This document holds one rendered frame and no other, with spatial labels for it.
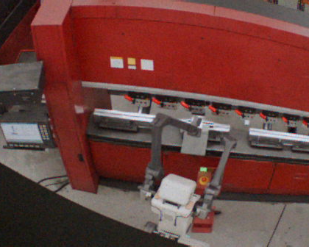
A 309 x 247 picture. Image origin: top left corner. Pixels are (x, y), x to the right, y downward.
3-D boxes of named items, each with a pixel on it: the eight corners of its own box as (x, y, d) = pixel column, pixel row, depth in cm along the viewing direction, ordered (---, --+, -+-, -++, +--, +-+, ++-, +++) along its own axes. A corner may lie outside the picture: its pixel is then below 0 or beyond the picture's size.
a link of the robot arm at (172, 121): (154, 119, 407) (167, 125, 402) (157, 111, 407) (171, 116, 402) (183, 129, 444) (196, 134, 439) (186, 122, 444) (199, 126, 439)
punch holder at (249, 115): (236, 118, 449) (238, 105, 435) (237, 109, 453) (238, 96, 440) (254, 121, 447) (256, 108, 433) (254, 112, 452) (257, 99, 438)
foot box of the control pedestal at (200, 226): (190, 232, 523) (190, 228, 513) (194, 210, 537) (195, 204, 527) (211, 233, 521) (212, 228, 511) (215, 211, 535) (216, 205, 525)
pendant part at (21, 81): (4, 153, 446) (-19, 92, 375) (7, 128, 460) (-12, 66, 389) (56, 156, 444) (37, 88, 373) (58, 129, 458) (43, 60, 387)
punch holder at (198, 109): (184, 111, 454) (184, 98, 440) (185, 102, 458) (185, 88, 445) (204, 114, 452) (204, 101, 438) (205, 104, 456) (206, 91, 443)
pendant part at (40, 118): (7, 146, 433) (-3, 121, 403) (9, 134, 439) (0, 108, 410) (54, 149, 431) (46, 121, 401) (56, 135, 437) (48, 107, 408)
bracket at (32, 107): (7, 129, 454) (6, 124, 448) (15, 105, 468) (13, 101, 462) (45, 136, 449) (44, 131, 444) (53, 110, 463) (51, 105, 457)
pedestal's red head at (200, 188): (195, 195, 472) (196, 184, 457) (197, 177, 481) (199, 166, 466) (219, 195, 470) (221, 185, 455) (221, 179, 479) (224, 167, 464)
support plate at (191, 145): (180, 153, 456) (180, 152, 455) (185, 123, 470) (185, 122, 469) (204, 156, 454) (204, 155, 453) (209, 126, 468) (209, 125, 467)
